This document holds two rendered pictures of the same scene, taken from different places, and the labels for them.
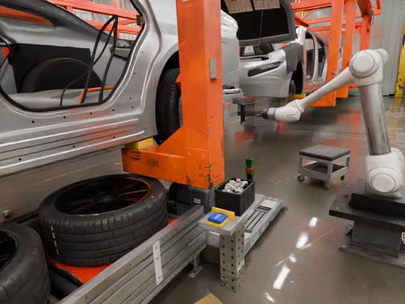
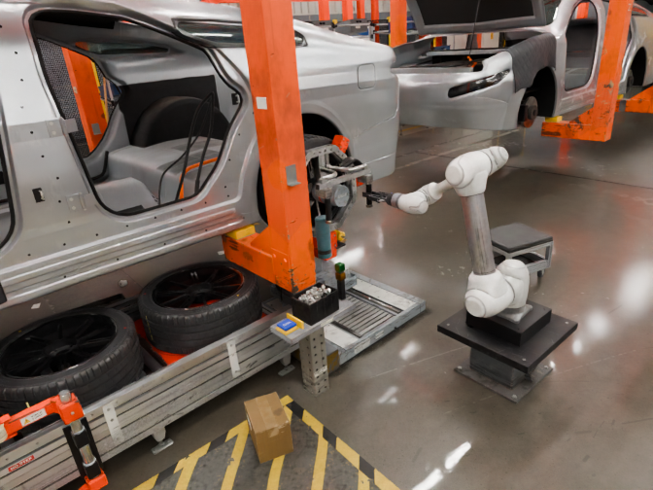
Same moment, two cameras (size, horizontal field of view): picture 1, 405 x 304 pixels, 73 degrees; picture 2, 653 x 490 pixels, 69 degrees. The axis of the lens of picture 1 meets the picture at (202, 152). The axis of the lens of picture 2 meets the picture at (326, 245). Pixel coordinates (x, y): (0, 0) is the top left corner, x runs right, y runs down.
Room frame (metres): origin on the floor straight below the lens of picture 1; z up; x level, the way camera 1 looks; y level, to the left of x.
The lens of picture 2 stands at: (-0.65, -0.79, 1.71)
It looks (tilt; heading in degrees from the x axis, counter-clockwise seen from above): 23 degrees down; 16
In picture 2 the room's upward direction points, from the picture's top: 4 degrees counter-clockwise
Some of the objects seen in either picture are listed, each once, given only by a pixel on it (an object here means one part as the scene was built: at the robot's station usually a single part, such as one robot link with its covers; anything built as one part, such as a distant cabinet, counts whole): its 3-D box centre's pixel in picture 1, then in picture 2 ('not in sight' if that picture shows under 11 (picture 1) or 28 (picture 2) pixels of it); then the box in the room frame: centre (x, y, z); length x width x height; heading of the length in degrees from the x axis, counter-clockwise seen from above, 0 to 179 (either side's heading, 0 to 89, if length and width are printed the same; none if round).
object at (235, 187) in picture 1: (235, 194); (315, 301); (1.30, -0.16, 0.51); 0.20 x 0.14 x 0.13; 149
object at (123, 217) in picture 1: (108, 212); (202, 302); (1.41, 0.55, 0.39); 0.66 x 0.66 x 0.24
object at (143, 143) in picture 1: (138, 143); (239, 229); (1.74, 0.41, 0.71); 0.14 x 0.14 x 0.05; 56
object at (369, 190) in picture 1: (383, 185); (510, 303); (1.57, -1.11, 0.41); 0.22 x 0.18 x 0.06; 150
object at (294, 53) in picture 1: (290, 57); (528, 61); (4.72, -1.51, 1.36); 0.71 x 0.30 x 0.51; 146
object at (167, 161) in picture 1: (158, 147); (256, 239); (1.65, 0.27, 0.69); 0.52 x 0.17 x 0.35; 56
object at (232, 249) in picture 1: (232, 250); (313, 356); (1.26, -0.14, 0.21); 0.10 x 0.10 x 0.42; 56
